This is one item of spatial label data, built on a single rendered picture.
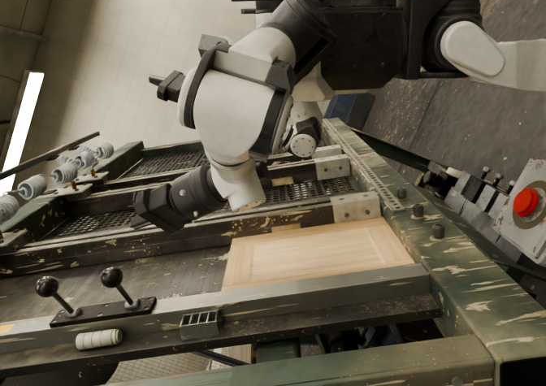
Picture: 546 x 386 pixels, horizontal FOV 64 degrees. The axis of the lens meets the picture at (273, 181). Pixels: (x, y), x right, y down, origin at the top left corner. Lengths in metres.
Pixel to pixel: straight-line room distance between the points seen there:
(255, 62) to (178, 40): 5.83
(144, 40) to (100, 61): 0.67
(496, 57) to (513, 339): 0.58
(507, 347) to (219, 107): 0.49
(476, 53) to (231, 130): 0.64
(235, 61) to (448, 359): 0.48
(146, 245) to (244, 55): 0.79
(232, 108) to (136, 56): 5.98
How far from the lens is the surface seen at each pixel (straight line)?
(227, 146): 0.54
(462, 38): 1.02
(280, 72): 0.54
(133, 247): 1.26
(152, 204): 0.84
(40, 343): 1.01
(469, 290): 0.81
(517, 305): 0.79
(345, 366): 0.66
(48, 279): 0.89
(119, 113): 6.55
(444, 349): 0.68
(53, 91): 6.86
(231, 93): 0.52
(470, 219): 1.14
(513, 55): 1.08
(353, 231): 1.13
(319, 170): 1.63
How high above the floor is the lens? 1.32
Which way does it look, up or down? 6 degrees down
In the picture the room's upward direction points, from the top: 69 degrees counter-clockwise
